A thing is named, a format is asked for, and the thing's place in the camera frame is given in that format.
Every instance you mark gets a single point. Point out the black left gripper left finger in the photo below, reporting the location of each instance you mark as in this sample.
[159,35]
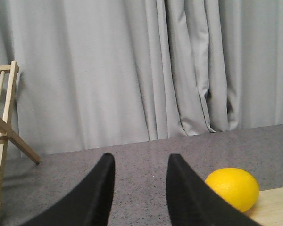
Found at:
[88,204]

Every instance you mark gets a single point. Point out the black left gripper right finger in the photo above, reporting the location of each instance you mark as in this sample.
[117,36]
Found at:
[191,202]

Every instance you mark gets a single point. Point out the yellow lemon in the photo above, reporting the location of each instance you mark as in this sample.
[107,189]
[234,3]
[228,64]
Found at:
[236,186]

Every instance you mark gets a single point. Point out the wooden cutting board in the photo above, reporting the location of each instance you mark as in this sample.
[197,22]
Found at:
[268,210]

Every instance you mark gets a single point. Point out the wooden folding rack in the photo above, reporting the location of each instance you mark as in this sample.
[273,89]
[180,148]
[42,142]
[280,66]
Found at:
[7,134]

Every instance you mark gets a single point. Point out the grey curtain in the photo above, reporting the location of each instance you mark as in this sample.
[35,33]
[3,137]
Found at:
[97,73]

